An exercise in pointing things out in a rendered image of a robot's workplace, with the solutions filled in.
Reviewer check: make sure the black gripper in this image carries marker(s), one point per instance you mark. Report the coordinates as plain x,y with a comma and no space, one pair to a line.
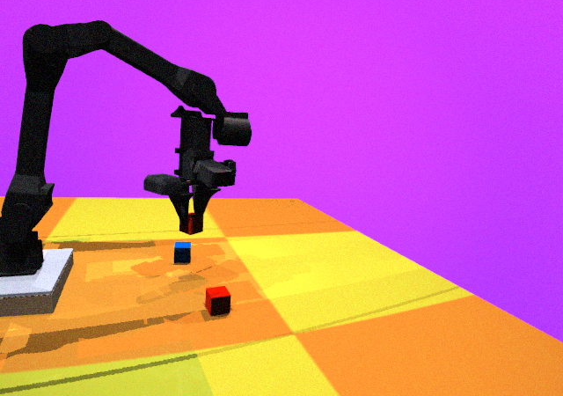
177,188

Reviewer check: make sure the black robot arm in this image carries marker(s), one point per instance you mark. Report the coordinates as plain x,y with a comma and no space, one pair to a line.
46,50

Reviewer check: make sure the blue cube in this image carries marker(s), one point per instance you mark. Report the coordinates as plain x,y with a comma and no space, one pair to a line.
182,251

